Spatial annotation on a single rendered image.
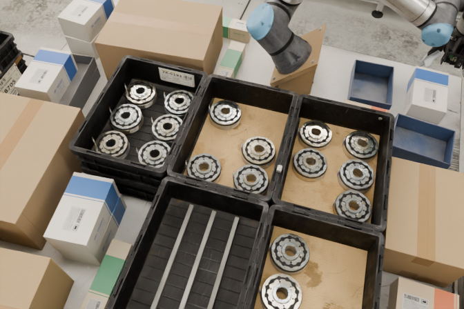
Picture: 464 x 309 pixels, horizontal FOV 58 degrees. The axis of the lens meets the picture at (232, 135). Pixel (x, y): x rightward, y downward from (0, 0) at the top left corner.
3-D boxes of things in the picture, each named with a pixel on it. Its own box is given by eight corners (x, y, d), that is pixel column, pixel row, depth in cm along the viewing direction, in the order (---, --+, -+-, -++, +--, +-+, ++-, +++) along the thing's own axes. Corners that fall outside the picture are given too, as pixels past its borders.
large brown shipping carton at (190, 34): (107, 80, 166) (94, 42, 150) (132, 30, 183) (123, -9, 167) (205, 97, 162) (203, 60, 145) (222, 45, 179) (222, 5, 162)
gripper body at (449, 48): (438, 65, 137) (454, 37, 127) (440, 47, 141) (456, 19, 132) (462, 71, 135) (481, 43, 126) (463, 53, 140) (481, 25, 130)
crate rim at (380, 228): (297, 97, 136) (299, 92, 134) (392, 118, 131) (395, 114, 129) (270, 206, 113) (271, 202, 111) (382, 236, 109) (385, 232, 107)
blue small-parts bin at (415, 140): (383, 156, 148) (389, 145, 142) (391, 124, 156) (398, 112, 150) (442, 175, 143) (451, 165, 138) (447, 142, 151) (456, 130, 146)
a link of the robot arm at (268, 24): (261, 56, 155) (237, 31, 149) (275, 30, 161) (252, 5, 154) (284, 50, 146) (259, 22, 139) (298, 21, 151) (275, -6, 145)
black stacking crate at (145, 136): (131, 78, 152) (125, 55, 143) (209, 96, 148) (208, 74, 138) (79, 169, 130) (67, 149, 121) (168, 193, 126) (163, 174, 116)
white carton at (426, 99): (407, 81, 168) (416, 65, 161) (438, 89, 166) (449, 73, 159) (402, 118, 157) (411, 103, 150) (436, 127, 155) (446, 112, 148)
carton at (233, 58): (231, 51, 177) (231, 40, 172) (245, 54, 175) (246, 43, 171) (211, 92, 163) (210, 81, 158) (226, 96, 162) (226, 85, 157)
